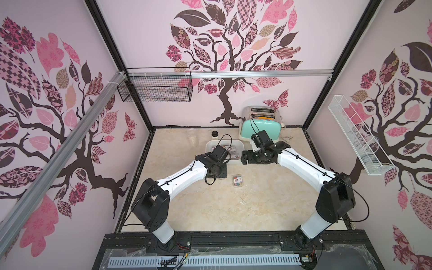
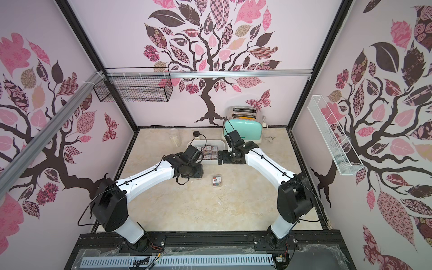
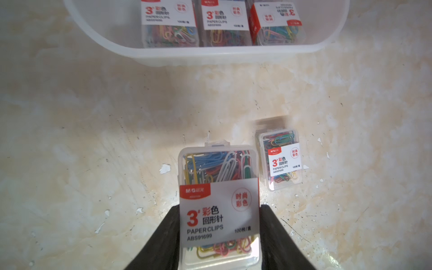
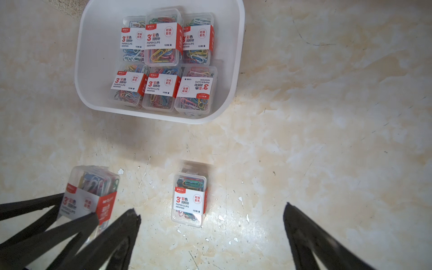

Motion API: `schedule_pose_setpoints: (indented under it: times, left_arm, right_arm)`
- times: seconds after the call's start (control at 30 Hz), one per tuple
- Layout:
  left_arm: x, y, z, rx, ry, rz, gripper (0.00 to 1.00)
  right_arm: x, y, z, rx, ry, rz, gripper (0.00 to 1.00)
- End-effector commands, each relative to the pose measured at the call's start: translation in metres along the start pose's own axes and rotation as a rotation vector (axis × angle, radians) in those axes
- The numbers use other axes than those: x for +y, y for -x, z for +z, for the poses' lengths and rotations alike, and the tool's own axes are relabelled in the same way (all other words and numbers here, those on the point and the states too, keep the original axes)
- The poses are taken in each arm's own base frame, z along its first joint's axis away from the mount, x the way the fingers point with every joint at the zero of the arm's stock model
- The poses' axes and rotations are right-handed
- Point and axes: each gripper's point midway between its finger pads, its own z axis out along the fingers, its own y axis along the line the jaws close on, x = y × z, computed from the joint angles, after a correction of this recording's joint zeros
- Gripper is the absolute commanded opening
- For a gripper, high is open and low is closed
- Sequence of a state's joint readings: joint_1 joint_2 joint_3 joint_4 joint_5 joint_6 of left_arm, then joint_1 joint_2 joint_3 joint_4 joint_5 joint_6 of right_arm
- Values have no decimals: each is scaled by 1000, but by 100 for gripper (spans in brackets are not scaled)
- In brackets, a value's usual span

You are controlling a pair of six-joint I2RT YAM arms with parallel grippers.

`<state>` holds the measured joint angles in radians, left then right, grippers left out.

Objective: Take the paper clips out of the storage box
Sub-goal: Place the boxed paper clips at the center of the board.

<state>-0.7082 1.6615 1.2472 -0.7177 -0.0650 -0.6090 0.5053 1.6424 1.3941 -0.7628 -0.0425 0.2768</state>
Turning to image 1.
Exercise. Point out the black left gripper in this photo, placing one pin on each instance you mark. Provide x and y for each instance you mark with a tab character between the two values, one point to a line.
223	174

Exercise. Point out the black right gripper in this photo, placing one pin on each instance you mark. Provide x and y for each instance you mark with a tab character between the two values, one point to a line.
252	157

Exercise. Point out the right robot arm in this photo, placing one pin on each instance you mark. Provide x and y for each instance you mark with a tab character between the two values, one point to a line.
336	194

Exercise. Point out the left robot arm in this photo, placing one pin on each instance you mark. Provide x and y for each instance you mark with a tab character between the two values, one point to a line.
151	205

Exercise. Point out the white plastic storage box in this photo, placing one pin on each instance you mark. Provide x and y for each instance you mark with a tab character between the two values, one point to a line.
227	144

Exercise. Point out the black-lidded spice bottle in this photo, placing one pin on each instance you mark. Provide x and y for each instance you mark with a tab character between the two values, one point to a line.
214	135

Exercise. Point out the mint green toaster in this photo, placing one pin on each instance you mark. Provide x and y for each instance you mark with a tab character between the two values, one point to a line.
259	118

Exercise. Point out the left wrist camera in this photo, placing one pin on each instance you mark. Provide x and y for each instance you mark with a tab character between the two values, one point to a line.
220	154

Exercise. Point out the white cable duct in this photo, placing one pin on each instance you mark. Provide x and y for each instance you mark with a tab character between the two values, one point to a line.
201	261

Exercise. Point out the black wire basket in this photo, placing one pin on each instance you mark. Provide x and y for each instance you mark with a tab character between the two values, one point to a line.
157	84

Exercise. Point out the white wire basket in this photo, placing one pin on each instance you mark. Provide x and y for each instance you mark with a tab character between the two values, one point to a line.
374	159

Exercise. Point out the black base frame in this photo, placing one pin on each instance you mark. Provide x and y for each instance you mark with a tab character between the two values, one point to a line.
332	250

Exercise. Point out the aluminium rail back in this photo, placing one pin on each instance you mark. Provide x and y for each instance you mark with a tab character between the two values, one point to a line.
241	74

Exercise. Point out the aluminium rail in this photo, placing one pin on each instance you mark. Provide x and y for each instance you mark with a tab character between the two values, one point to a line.
22	210
241	74

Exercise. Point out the aluminium rail left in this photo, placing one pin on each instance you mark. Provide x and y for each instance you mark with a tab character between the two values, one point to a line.
22	210

